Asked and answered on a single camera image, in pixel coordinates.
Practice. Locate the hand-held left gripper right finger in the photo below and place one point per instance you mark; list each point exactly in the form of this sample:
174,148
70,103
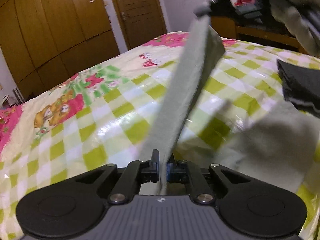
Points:
170,171

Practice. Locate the printed checkered bed sheet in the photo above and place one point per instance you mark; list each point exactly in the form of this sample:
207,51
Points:
105,125

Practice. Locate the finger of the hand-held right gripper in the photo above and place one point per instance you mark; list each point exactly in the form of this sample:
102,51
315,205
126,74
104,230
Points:
311,21

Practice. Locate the wooden desk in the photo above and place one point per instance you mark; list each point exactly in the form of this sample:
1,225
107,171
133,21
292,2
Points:
260,32

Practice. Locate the wooden door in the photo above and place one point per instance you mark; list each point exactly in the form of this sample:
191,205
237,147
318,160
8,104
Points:
137,7

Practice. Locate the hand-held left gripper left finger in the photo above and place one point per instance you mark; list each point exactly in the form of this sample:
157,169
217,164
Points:
155,166

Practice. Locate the dark shelf with pictures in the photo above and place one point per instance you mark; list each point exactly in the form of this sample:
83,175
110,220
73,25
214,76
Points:
247,0

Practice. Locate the wooden wardrobe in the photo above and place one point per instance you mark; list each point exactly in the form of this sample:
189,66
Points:
50,22

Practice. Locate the black cloth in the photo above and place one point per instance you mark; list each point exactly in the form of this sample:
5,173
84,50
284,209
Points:
300,85

